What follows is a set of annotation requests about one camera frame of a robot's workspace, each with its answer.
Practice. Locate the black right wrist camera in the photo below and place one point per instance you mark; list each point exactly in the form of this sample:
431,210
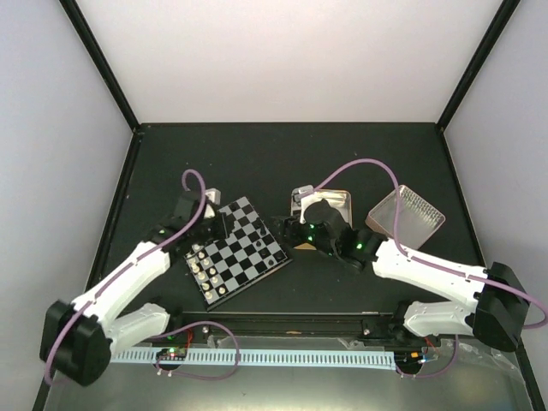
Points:
321,206

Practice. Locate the white chess piece row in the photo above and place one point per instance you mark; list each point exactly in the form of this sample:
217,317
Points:
207,266

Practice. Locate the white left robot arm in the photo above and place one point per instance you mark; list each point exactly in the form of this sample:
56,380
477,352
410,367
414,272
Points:
80,338

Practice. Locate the gold metal tin base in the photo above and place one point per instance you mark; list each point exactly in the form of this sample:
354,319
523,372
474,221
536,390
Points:
331,243

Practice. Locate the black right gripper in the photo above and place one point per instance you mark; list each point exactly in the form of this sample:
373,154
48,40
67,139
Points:
290,229

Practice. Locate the black and grey chessboard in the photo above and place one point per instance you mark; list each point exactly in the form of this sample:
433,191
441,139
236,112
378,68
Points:
246,251

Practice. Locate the silver tin lid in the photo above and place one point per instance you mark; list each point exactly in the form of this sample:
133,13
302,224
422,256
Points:
418,220

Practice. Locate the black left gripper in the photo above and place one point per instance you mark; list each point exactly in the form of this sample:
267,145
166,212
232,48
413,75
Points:
225,223

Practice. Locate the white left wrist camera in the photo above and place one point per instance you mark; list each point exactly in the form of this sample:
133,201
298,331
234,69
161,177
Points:
212,202

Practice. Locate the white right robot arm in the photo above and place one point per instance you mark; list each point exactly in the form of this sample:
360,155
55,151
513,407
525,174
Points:
486,303

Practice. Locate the light blue cable duct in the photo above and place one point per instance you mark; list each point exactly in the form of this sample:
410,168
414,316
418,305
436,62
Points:
379,360

